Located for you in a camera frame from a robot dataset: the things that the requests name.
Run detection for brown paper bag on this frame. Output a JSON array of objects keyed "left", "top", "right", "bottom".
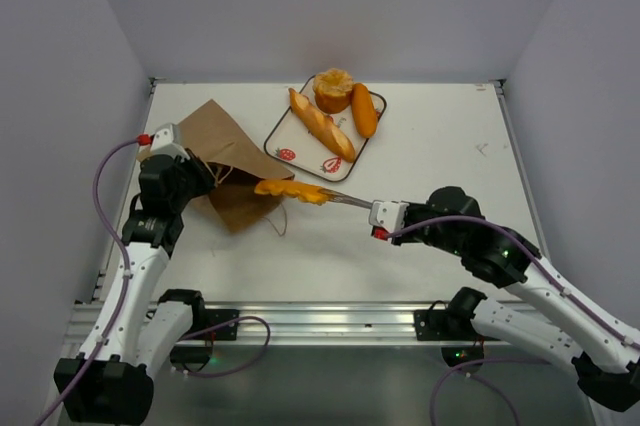
[{"left": 138, "top": 100, "right": 294, "bottom": 234}]

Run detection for fake braided bread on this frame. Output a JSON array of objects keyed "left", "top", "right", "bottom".
[{"left": 254, "top": 179, "right": 331, "bottom": 205}]

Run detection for metal tongs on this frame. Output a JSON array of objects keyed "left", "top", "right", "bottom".
[{"left": 316, "top": 187, "right": 373, "bottom": 210}]

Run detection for fake baguette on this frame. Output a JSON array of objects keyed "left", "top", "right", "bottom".
[{"left": 288, "top": 88, "right": 356, "bottom": 163}]

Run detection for orange fake bread roll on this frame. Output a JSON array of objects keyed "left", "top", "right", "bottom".
[{"left": 351, "top": 83, "right": 378, "bottom": 139}]

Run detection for round fake bread bun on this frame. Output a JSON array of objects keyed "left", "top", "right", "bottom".
[{"left": 313, "top": 68, "right": 354, "bottom": 114}]

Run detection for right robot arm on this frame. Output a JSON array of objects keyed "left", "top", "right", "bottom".
[{"left": 370, "top": 186, "right": 639, "bottom": 412}]

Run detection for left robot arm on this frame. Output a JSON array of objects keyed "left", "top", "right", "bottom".
[{"left": 54, "top": 146, "right": 216, "bottom": 425}]

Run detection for strawberry print tray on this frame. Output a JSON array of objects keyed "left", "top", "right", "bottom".
[{"left": 263, "top": 91, "right": 387, "bottom": 183}]

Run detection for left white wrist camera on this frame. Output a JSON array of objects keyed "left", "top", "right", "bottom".
[{"left": 149, "top": 123, "right": 188, "bottom": 159}]

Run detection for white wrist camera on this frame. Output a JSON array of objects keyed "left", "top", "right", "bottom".
[
  {"left": 149, "top": 123, "right": 188, "bottom": 159},
  {"left": 368, "top": 201, "right": 409, "bottom": 239}
]

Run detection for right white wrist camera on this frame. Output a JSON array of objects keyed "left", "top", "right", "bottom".
[{"left": 368, "top": 201, "right": 409, "bottom": 239}]

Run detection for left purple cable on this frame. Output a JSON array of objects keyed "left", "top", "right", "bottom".
[{"left": 29, "top": 133, "right": 272, "bottom": 426}]

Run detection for purple cable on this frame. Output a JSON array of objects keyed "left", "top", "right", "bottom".
[
  {"left": 375, "top": 215, "right": 640, "bottom": 426},
  {"left": 29, "top": 133, "right": 272, "bottom": 426}
]

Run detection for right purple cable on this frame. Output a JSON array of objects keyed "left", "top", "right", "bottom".
[{"left": 375, "top": 215, "right": 640, "bottom": 426}]

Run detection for aluminium rail frame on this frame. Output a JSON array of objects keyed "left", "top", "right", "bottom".
[{"left": 64, "top": 299, "right": 586, "bottom": 348}]

